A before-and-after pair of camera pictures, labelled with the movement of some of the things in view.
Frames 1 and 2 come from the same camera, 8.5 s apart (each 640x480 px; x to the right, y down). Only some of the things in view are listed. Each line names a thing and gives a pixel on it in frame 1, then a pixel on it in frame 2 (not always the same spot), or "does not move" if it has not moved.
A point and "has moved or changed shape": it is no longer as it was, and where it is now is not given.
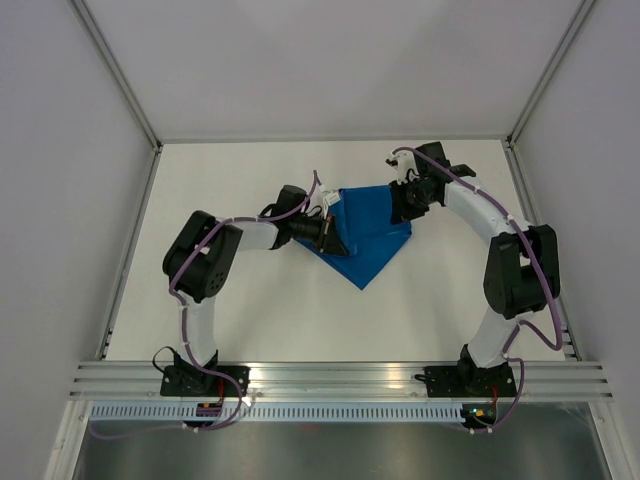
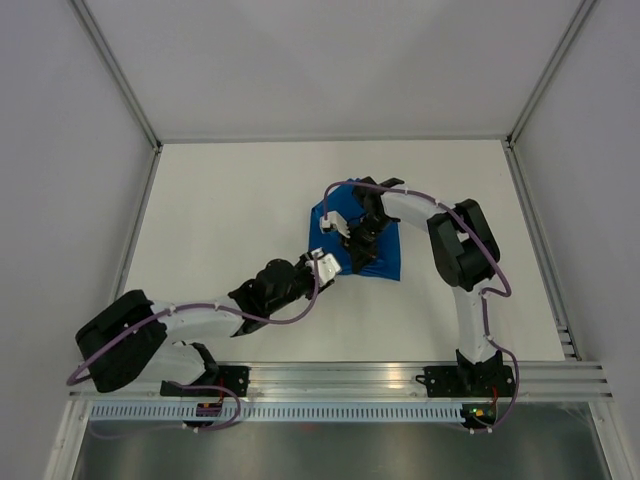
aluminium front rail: [109, 380] does not move
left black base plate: [184, 379] does not move
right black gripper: [400, 212] -> [362, 256]
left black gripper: [330, 242] -> [302, 264]
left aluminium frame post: [118, 73] does not move
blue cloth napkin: [366, 216] has moved or changed shape
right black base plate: [469, 380] does not move
